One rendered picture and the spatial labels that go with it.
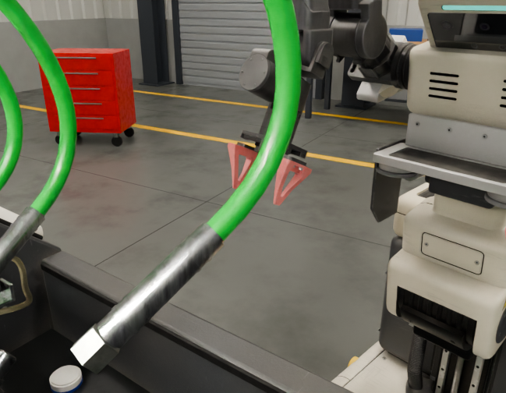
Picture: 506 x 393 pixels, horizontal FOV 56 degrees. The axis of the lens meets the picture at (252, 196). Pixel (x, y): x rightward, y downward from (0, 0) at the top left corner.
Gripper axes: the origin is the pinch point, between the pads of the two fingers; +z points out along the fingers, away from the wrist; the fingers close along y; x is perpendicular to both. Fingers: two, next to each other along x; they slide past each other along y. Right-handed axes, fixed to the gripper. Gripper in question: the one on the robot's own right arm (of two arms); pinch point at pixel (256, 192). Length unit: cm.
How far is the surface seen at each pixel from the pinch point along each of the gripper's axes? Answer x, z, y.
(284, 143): -40, -5, 35
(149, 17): 339, -177, -621
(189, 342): -22.6, 16.9, 17.6
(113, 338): -45, 7, 33
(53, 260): -25.6, 18.3, -10.0
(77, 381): -24.3, 29.8, 2.8
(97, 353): -45, 8, 33
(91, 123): 162, 3, -362
